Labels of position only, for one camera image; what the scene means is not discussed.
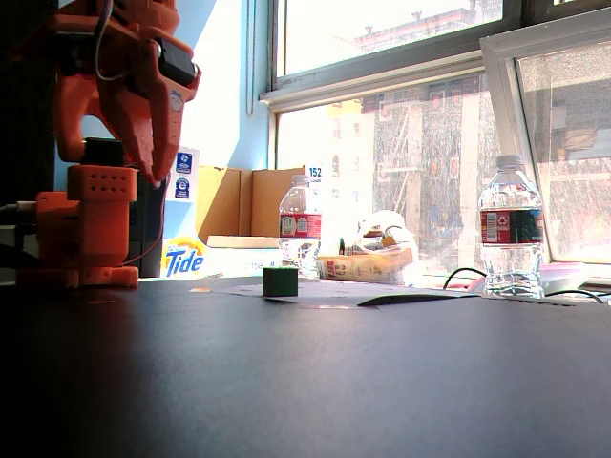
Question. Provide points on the orange gripper with motor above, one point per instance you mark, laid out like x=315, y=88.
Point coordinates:
x=143, y=102

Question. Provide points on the newspaper wrapped package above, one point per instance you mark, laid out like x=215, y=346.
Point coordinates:
x=363, y=269

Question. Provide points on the brown cardboard box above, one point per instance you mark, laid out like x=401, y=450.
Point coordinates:
x=267, y=200

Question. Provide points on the large clear water bottle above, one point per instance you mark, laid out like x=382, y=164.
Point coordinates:
x=511, y=224

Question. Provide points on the green cube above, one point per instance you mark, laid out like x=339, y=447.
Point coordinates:
x=280, y=282

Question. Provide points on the small clear water bottle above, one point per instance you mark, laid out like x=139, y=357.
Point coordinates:
x=300, y=224

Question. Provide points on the white paper grid sheet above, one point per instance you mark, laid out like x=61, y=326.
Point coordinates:
x=334, y=292

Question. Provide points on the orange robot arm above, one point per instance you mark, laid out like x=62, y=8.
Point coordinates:
x=95, y=224

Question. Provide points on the white plastic bag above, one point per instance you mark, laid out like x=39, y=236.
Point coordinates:
x=386, y=224

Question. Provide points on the white framed window screen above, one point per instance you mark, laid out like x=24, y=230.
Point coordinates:
x=499, y=62

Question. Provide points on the white Tide detergent box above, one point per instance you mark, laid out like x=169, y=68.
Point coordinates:
x=183, y=167

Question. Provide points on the flat white box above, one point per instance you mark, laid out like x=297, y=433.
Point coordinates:
x=243, y=241

